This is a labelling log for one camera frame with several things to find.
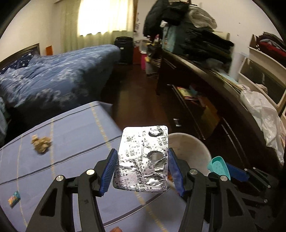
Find teal plastic lid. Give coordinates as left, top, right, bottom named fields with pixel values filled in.
left=207, top=156, right=231, bottom=180

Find silver pill blister pack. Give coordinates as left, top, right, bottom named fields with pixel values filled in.
left=113, top=125, right=169, bottom=193

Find white pink trash bin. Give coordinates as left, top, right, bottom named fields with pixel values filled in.
left=168, top=133, right=212, bottom=176

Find person's left hand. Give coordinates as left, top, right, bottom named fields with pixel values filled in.
left=110, top=227, right=123, bottom=232

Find blue striped tablecloth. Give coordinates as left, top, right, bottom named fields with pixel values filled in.
left=1, top=102, right=186, bottom=231

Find white plastic bag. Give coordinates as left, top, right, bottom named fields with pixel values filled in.
left=240, top=90, right=285, bottom=165

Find dark wooden dresser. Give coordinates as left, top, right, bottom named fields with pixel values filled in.
left=157, top=50, right=282, bottom=177

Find crumpled brown paper ball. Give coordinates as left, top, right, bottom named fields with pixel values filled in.
left=31, top=135, right=51, bottom=154

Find blue patterned bed duvet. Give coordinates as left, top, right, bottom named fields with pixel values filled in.
left=1, top=44, right=120, bottom=110

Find colourful candy wrapper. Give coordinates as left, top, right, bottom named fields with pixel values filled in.
left=8, top=191, right=21, bottom=208

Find red pink storage boxes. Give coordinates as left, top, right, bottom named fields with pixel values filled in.
left=133, top=46, right=147, bottom=70

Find white shelf unit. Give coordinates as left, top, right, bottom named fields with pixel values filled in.
left=238, top=35, right=285, bottom=123

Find light blue fleece blanket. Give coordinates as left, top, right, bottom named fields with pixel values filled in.
left=0, top=97, right=8, bottom=145

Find black suitcase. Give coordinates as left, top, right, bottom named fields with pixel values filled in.
left=114, top=36, right=134, bottom=65

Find dark wooden headboard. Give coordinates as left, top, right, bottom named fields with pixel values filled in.
left=0, top=43, right=40, bottom=70

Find pale green curtain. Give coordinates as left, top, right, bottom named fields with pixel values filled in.
left=61, top=0, right=134, bottom=52

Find dark clothes pile on dresser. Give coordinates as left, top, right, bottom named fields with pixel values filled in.
left=142, top=1, right=234, bottom=72

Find orange box by wall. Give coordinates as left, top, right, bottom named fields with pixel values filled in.
left=46, top=46, right=53, bottom=56

